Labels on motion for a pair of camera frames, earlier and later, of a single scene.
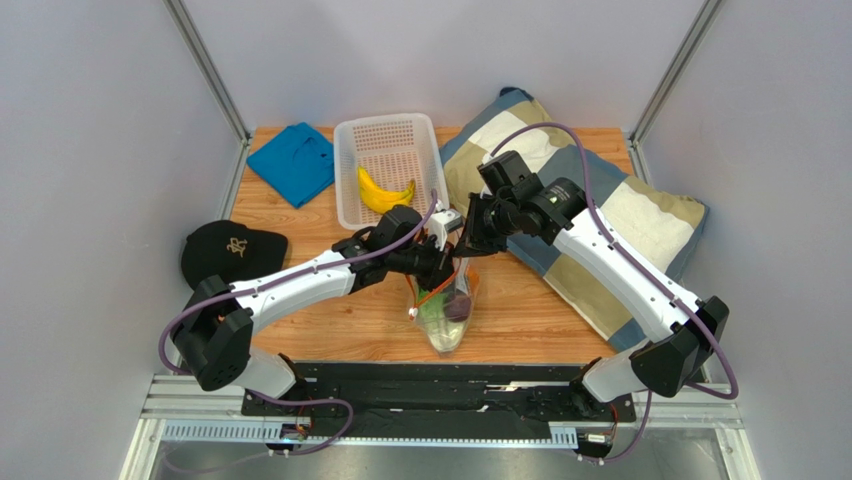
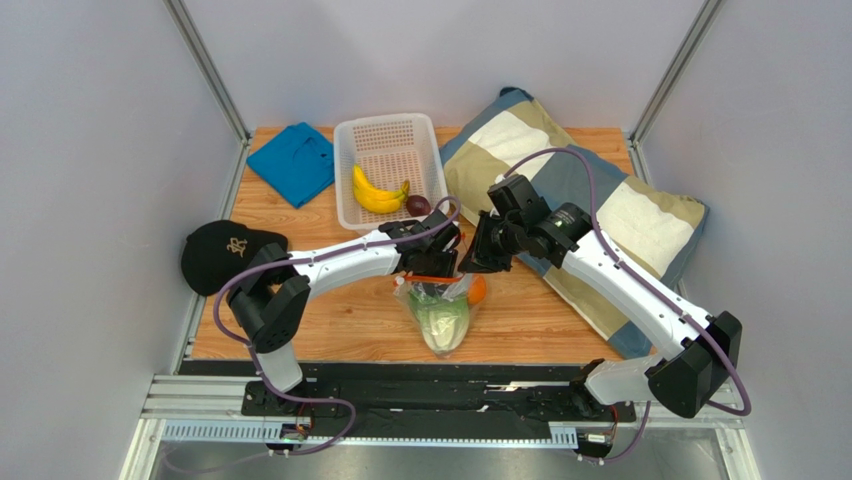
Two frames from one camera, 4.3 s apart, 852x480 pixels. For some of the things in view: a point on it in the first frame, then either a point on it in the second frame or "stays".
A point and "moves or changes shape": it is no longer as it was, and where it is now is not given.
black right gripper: x=477 y=222 to x=485 y=242
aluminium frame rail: x=188 y=412 stays
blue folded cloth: x=298 y=163 stays
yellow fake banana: x=378 y=199 stays
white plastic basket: x=393 y=150 stays
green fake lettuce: x=443 y=333 stays
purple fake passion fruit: x=457 y=308 to x=417 y=205
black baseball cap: x=233 y=251 stays
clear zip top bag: x=444 y=315 moves or changes shape
